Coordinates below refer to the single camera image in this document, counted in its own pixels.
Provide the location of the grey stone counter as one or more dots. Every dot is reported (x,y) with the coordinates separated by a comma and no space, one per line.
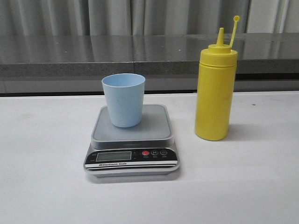
(69,65)

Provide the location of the silver electronic kitchen scale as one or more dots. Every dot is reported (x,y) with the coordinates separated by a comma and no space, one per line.
(145,152)

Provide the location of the grey curtain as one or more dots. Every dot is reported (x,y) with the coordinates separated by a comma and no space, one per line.
(146,17)

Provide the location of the yellow squeeze bottle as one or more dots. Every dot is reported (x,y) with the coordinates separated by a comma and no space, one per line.
(217,70)

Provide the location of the light blue plastic cup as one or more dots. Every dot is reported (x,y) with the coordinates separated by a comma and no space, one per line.
(124,95)

